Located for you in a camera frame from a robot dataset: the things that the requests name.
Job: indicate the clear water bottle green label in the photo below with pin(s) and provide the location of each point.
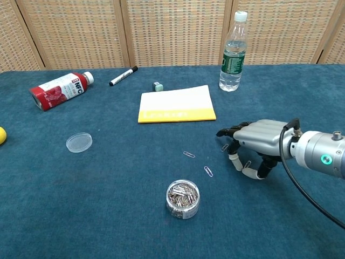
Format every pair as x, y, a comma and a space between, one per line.
232, 59

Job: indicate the black white marker pen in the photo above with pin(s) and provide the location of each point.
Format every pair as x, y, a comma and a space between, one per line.
122, 76

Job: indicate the clear round plastic lid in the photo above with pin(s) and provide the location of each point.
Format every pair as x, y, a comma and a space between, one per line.
79, 142

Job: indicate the woven folding screen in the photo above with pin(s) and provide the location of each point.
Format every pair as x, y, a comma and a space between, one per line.
172, 32

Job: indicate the red NFC juice bottle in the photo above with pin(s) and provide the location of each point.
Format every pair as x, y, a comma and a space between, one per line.
59, 90

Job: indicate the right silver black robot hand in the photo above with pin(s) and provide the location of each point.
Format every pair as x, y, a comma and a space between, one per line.
262, 136

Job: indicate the jar of paper clips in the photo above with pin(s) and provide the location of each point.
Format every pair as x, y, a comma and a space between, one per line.
182, 199

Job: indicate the small green cube eraser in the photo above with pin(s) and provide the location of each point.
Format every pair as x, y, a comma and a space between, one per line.
158, 87

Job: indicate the white yellow notebook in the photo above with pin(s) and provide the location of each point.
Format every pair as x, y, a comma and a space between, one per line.
175, 106

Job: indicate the paper clip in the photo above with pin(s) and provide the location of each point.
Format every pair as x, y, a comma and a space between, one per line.
189, 154
224, 147
208, 171
247, 164

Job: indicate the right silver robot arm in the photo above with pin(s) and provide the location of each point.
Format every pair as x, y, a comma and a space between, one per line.
319, 151

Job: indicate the yellow ball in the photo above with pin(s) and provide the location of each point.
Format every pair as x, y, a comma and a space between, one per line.
1, 135

